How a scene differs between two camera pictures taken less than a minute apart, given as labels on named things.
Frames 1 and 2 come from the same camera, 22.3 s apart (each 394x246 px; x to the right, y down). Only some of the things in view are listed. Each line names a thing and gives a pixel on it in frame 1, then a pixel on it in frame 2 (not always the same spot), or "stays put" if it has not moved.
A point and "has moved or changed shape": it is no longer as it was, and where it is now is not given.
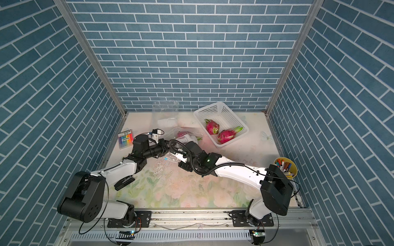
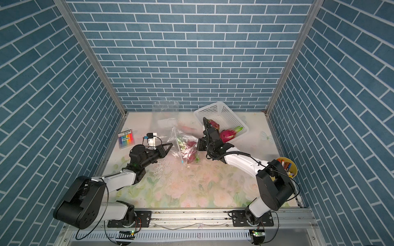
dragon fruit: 225,136 stays put
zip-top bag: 183,135 has moved or changed shape
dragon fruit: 186,136 has moved or changed shape
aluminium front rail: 194,227 stays put
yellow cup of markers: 288,167 stays put
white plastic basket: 224,117 stays put
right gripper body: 189,165 -> 204,146
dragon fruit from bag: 212,127 stays put
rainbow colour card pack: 125,139 stays put
